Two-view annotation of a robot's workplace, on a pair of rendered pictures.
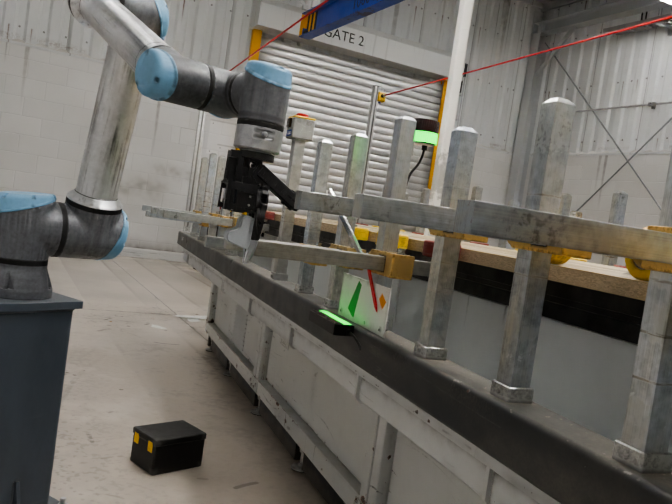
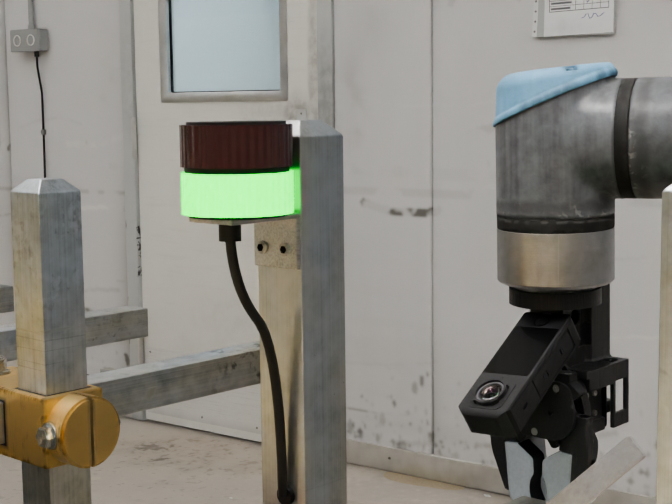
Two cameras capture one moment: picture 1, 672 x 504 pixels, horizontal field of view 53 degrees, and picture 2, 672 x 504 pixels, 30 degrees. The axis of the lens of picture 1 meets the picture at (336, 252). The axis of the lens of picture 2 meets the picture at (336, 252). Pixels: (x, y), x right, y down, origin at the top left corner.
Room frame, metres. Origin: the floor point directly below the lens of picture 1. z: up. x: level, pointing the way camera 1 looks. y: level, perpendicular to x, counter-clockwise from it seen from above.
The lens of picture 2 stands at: (2.10, -0.39, 1.17)
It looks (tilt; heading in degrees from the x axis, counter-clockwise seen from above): 7 degrees down; 154
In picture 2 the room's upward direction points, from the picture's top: 1 degrees counter-clockwise
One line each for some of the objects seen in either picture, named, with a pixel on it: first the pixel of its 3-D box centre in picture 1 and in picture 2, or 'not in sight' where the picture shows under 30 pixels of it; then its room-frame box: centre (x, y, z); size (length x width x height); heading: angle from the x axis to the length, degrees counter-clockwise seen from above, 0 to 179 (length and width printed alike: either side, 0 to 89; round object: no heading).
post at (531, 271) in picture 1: (532, 263); not in sight; (0.99, -0.29, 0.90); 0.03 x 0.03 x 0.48; 21
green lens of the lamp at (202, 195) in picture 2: (423, 138); (237, 192); (1.47, -0.15, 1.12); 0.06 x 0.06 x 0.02
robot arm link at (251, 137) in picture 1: (258, 141); (551, 258); (1.30, 0.18, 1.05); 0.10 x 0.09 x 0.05; 21
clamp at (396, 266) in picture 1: (389, 263); not in sight; (1.44, -0.12, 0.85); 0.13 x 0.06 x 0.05; 21
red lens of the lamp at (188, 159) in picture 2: (425, 126); (236, 145); (1.47, -0.15, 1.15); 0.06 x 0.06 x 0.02
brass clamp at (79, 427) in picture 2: (456, 224); (36, 417); (1.20, -0.20, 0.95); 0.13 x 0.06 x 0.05; 21
